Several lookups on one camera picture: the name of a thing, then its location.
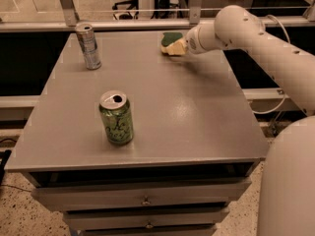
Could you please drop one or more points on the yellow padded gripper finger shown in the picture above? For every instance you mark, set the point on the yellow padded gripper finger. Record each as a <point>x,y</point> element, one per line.
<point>174,48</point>

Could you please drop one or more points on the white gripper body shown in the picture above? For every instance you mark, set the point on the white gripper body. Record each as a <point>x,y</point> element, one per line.
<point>194,42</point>

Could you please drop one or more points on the green and yellow sponge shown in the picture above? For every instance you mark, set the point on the green and yellow sponge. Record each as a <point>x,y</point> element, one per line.
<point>170,37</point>

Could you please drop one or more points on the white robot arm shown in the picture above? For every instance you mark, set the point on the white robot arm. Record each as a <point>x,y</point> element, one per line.
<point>287,194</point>

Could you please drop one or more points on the green soda can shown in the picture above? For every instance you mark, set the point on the green soda can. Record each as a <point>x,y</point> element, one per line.
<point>115,112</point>

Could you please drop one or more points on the silver slim can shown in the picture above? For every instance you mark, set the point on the silver slim can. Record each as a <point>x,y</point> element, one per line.
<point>86,37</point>

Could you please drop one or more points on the black office chair base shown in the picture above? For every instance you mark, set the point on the black office chair base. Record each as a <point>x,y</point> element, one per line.
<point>131,7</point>

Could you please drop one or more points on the grey drawer cabinet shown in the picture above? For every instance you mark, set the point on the grey drawer cabinet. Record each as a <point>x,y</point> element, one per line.
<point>191,121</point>

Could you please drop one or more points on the top drawer knob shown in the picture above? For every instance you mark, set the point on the top drawer knob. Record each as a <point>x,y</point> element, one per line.
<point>146,202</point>

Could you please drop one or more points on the drawer knob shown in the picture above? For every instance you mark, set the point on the drawer knob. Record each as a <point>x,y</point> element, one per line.
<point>149,226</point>
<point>146,202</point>

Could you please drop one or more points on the middle grey drawer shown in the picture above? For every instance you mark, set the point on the middle grey drawer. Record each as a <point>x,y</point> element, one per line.
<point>139,218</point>

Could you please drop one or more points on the grey drawer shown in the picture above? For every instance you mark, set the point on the grey drawer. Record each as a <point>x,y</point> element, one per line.
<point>167,193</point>
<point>139,218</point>

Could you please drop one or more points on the middle drawer knob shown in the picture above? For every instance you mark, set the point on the middle drawer knob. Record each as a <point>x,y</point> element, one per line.
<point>149,226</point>

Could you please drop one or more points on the top grey drawer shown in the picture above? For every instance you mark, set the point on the top grey drawer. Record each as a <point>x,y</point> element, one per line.
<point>167,193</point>

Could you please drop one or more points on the black object at left edge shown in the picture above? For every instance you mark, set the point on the black object at left edge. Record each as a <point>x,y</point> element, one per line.
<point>4,157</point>

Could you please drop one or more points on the grey metal rail frame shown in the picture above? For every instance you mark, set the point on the grey metal rail frame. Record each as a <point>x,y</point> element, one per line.
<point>64,15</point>

